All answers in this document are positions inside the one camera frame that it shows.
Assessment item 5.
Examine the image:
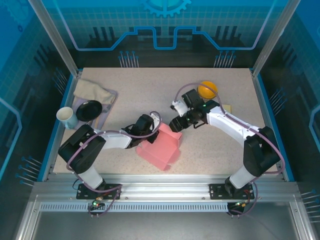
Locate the pink paper box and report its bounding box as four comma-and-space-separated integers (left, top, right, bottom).
135, 122, 183, 172

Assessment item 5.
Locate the black round plate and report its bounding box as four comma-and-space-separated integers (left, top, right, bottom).
75, 99, 103, 123

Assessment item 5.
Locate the beige folded cloth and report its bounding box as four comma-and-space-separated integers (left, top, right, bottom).
73, 79, 117, 105

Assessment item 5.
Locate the white blue mug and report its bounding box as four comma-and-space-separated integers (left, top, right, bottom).
56, 106, 79, 130

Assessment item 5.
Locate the small connector with green light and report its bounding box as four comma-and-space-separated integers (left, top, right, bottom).
233, 201, 251, 210
91, 198, 105, 209

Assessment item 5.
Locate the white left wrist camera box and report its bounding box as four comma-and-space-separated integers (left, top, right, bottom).
149, 112, 162, 126

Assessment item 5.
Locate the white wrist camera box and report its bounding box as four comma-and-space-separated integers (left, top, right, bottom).
149, 112, 162, 126
170, 99, 187, 117

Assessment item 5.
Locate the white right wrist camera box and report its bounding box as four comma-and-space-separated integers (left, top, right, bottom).
170, 99, 187, 117

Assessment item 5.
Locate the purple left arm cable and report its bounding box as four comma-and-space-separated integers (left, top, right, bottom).
66, 111, 163, 219

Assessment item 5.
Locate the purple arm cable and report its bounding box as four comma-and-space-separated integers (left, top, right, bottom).
66, 111, 163, 219
174, 83, 286, 219

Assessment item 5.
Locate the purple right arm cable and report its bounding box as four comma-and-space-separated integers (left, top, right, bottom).
174, 83, 286, 219

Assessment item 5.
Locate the aluminium front rail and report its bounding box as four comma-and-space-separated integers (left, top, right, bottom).
32, 173, 301, 201

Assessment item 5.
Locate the blue table side rail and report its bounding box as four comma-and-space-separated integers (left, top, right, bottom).
36, 71, 77, 182
254, 71, 296, 182

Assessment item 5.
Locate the slotted grey cable duct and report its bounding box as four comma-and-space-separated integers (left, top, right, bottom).
39, 202, 230, 213

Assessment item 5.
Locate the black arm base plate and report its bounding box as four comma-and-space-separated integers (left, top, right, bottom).
76, 183, 123, 200
208, 183, 255, 200

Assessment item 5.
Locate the aluminium corner post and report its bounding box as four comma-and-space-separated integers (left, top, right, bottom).
251, 0, 295, 77
28, 0, 83, 77

